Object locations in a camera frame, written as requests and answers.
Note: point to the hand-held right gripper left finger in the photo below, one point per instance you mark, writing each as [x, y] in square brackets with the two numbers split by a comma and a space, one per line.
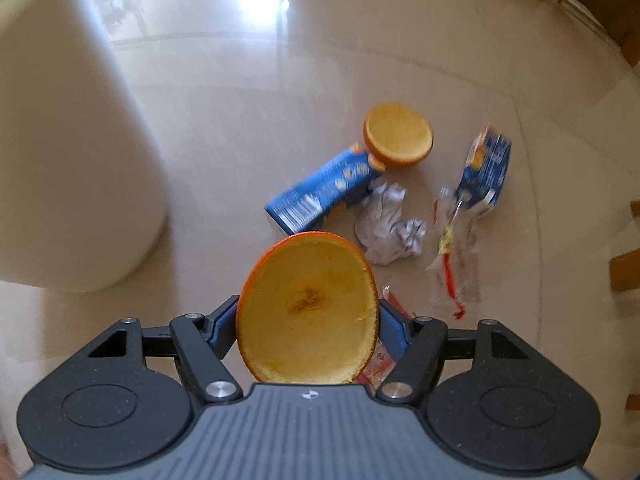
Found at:
[222, 332]

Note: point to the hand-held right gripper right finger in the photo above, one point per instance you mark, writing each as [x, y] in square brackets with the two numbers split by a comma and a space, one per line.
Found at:
[395, 332]

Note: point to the red snack wrapper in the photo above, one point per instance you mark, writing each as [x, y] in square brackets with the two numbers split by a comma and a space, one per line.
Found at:
[374, 366]

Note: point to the white paper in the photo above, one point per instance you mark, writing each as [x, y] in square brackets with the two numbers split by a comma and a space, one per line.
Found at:
[382, 225]

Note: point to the blue milk carton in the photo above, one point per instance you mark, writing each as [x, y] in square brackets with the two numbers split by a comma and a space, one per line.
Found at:
[320, 187]

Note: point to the white trash bin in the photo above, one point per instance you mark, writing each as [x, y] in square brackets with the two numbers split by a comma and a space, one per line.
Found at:
[70, 160]

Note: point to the clear wrapper with red strip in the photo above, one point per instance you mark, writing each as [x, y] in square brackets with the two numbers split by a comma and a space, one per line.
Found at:
[450, 260]

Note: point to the crushed blue carton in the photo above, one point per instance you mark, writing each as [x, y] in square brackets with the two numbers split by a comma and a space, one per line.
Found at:
[487, 165]

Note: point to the wooden door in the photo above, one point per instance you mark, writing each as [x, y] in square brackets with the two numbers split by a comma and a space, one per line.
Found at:
[605, 5]

